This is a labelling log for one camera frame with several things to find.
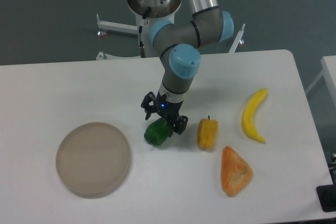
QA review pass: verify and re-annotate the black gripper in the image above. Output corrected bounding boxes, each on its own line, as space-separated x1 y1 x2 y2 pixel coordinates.
141 91 188 137

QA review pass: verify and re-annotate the green bell pepper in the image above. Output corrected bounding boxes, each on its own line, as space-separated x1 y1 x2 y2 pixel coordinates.
144 118 173 146

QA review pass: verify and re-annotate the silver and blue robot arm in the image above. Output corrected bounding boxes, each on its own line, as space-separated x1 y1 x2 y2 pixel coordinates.
127 0 234 134

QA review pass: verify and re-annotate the yellow bell pepper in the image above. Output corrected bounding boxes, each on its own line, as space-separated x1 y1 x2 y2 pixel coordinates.
197 116 218 149

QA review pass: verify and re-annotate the beige round plate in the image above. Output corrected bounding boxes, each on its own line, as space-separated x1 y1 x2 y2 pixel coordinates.
56 122 131 198

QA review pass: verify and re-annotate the orange triangular bread slice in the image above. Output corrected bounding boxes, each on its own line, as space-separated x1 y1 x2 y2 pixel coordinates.
221 146 253 197

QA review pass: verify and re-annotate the yellow banana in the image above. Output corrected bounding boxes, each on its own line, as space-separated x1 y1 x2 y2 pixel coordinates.
241 88 268 144

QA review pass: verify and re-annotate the white side table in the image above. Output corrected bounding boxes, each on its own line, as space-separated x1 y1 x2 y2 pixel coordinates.
305 56 335 103

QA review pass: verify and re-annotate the black device at table edge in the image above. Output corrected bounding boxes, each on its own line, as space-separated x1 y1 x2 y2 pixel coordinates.
316 152 336 212

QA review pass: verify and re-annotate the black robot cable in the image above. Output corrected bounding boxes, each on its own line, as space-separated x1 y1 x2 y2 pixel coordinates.
137 0 152 58

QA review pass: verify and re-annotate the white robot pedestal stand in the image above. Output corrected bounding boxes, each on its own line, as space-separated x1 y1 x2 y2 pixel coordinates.
97 0 234 58

